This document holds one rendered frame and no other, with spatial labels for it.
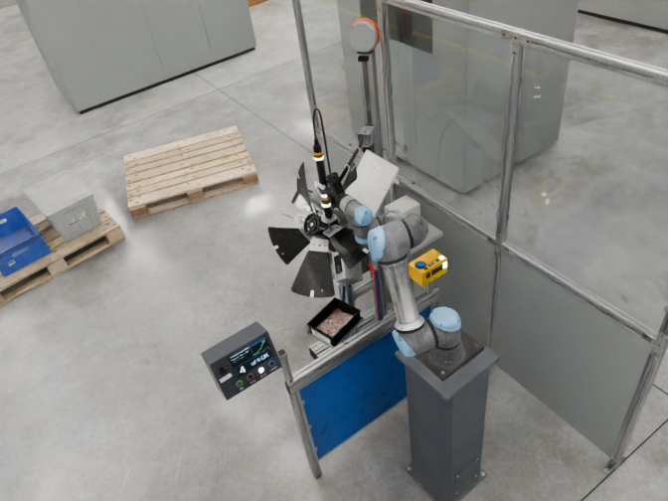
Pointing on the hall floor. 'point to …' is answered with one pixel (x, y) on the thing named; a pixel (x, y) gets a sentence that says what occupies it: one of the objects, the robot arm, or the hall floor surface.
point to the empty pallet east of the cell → (187, 171)
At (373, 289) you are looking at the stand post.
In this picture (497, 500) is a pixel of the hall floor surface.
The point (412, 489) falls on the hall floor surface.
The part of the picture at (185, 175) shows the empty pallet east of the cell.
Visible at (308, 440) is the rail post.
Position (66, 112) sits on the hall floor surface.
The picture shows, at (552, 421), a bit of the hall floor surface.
